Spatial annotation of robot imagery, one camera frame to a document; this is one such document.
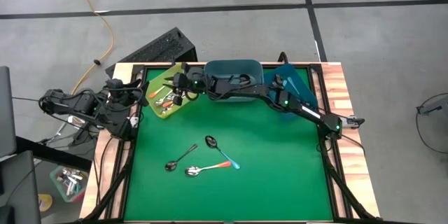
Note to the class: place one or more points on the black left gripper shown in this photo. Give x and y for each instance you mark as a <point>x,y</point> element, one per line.
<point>122,94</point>

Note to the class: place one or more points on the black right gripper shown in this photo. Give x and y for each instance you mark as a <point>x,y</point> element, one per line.
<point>197,80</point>

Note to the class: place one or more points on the large black spoon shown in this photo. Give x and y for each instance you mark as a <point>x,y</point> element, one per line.
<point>242,82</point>

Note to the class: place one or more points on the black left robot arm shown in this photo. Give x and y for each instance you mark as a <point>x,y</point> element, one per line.
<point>84,105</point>

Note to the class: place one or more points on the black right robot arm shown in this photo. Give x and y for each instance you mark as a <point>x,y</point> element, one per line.
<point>252,91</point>

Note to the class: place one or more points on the yellow-green plastic bin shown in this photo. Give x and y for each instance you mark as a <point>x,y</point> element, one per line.
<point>157,80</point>

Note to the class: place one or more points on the black perforated metal case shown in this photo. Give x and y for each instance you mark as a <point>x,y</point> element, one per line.
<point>157,49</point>

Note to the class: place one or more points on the black table brace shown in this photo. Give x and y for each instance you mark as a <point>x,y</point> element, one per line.
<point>344,187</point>
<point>112,185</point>

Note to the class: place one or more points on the black floor beam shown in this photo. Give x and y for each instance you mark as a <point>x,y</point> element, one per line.
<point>52,154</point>

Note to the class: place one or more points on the black clamp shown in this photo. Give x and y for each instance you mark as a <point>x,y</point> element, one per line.
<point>283,57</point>

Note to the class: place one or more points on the blue plastic bin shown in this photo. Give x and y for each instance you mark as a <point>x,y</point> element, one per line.
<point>302,84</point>

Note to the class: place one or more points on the yellow disc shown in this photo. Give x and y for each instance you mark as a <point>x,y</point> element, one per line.
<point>45,203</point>

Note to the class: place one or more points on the wooden-framed green table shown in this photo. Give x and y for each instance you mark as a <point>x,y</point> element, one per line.
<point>334,77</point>

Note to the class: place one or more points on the grey stand foot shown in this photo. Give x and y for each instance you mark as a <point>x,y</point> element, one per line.
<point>432,106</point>

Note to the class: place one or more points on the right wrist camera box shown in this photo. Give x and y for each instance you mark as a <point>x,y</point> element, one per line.
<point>179,81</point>

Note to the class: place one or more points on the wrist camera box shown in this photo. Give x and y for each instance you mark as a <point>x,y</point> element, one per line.
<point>113,84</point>
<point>179,81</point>

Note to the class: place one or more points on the black table rail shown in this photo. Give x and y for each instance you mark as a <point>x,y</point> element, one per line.
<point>137,68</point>

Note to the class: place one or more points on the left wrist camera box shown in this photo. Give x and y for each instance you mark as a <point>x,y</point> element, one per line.
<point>113,84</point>

